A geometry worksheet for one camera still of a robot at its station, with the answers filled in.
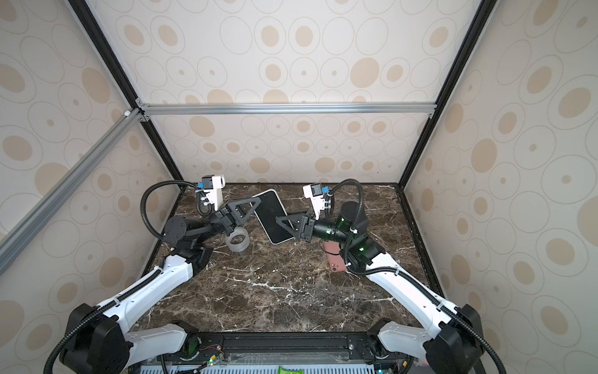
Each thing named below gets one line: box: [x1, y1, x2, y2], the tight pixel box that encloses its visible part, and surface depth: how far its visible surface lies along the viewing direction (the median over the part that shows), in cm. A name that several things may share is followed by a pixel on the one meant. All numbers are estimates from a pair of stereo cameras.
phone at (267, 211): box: [251, 188, 294, 245], surface depth 60 cm
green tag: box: [277, 365, 305, 374], surface depth 70 cm
